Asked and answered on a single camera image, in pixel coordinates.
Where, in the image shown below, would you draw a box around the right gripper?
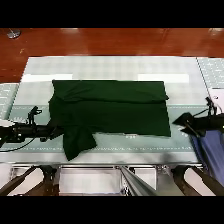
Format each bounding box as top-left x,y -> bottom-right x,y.
187,113 -> 209,138

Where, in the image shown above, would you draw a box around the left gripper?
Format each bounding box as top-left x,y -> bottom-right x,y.
39,123 -> 64,143

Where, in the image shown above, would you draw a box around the dark green T-shirt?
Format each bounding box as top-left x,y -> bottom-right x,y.
47,79 -> 172,162

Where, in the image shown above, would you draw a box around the blue garment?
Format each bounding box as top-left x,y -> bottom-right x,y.
189,129 -> 224,188

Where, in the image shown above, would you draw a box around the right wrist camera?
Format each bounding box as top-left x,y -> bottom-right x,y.
204,96 -> 218,117

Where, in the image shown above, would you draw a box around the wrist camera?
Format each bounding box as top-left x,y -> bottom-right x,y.
204,96 -> 218,117
27,105 -> 44,126

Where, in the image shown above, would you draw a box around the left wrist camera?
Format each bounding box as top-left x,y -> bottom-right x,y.
27,105 -> 44,126

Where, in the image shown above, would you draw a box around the black cable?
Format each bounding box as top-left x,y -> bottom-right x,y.
0,137 -> 36,153

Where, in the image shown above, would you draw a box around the silver frame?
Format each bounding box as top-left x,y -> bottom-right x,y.
0,162 -> 224,197

